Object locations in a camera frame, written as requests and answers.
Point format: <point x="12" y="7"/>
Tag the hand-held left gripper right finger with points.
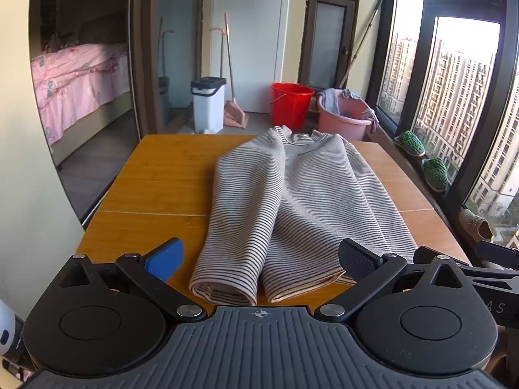
<point x="357" y="261"/>

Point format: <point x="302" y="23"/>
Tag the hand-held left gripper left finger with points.
<point x="164" y="260"/>

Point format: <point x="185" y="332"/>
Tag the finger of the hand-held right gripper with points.
<point x="423" y="253"/>

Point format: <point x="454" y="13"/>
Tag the striped sweater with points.
<point x="304" y="194"/>

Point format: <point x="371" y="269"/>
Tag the beige shoe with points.
<point x="476" y="225"/>

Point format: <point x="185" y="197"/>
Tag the green slipper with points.
<point x="436" y="172"/>
<point x="410" y="142"/>

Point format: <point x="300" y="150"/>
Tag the pink plastic basin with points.
<point x="344" y="123"/>

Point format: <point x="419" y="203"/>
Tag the brownish cloth on basin rim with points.
<point x="369" y="120"/>

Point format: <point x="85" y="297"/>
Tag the white bin with black lid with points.
<point x="207" y="107"/>

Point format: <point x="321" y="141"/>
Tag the grey cloth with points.
<point x="330" y="99"/>

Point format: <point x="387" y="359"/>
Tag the small grey rag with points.
<point x="350" y="94"/>

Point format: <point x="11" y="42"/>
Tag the row of apartment buildings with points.
<point x="458" y="89"/>

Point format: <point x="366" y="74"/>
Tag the red plastic bucket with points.
<point x="290" y="105"/>

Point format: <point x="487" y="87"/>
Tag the white plastic object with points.
<point x="7" y="328"/>

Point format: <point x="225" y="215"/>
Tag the bed with pink floral bedding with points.
<point x="77" y="77"/>

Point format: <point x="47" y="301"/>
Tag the large black-framed window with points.
<point x="423" y="48"/>

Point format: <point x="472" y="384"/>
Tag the glass sliding door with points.
<point x="174" y="40"/>

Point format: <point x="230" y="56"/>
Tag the mop pole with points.
<point x="363" y="36"/>

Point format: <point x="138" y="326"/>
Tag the white door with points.
<point x="251" y="36"/>

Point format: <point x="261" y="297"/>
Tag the frosted window with brown frame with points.
<point x="328" y="36"/>

